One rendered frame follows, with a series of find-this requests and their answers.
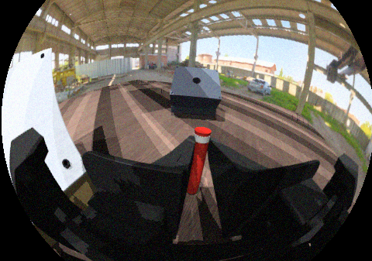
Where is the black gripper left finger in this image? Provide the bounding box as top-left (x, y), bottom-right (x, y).
top-left (81, 135), bottom-right (196, 239)

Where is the dark red peg with white band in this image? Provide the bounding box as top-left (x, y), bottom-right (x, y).
top-left (187, 127), bottom-right (211, 195)

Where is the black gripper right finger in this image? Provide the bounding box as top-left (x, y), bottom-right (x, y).
top-left (208, 137), bottom-right (320, 239)

